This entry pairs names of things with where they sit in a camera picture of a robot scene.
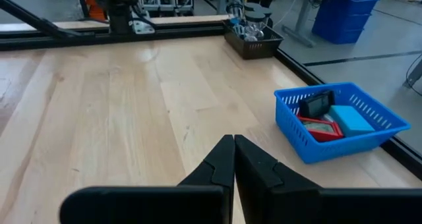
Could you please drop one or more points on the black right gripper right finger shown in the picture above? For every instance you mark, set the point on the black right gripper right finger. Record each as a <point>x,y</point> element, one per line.
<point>273,197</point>

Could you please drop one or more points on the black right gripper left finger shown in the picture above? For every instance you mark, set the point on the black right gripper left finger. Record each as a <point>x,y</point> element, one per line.
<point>198,201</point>

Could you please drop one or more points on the red rectangular LCD device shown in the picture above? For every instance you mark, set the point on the red rectangular LCD device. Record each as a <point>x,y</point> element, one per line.
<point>321,130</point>

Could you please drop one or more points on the black rectangular LCD device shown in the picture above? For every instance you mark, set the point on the black rectangular LCD device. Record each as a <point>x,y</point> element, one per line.
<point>316,104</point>

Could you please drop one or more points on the cyan rectangular block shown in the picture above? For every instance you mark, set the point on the cyan rectangular block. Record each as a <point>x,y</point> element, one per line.
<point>351,120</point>

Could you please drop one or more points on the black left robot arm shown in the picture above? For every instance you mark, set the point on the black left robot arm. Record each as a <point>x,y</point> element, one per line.
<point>118,10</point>

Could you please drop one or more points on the blue plastic basket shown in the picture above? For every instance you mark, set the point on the blue plastic basket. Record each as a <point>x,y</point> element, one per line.
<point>329,151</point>

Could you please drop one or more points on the black shallow tray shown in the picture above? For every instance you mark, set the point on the black shallow tray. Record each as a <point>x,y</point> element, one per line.
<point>254,47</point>

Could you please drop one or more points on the grey metal table leg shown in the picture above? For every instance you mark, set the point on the grey metal table leg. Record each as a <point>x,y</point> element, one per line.
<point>301,23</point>

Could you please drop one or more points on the black capped hourglass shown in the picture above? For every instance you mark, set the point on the black capped hourglass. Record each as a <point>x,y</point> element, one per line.
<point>235,14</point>

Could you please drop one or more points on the blue stacked storage bins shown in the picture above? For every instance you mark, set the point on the blue stacked storage bins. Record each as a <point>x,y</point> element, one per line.
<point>343,16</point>

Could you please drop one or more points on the grey background machine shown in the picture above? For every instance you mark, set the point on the grey background machine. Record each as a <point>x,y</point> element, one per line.
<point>165,0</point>

